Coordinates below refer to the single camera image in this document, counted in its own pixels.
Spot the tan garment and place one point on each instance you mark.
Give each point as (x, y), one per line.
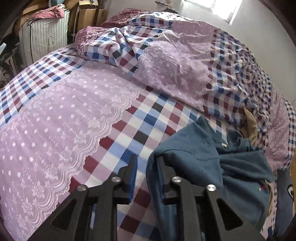
(251, 126)

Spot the checked lilac pillow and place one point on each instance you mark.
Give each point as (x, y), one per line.
(277, 129)

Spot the teal sweatshirt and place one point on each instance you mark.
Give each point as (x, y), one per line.
(231, 171)

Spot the window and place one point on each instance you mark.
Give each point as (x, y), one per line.
(219, 9)

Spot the blue plush penguin pillow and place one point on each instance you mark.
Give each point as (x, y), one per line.
(285, 197)

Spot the cardboard box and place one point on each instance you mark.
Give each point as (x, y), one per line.
(86, 14)

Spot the printed white curtain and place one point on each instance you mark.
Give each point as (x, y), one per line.
(166, 3)

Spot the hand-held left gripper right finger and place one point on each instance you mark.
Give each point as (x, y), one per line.
(167, 192)

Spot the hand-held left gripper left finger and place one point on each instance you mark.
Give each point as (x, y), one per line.
(130, 185)

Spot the pink cloth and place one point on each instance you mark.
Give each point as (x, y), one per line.
(46, 14)

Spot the checked bed sheet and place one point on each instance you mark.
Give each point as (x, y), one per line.
(57, 129)

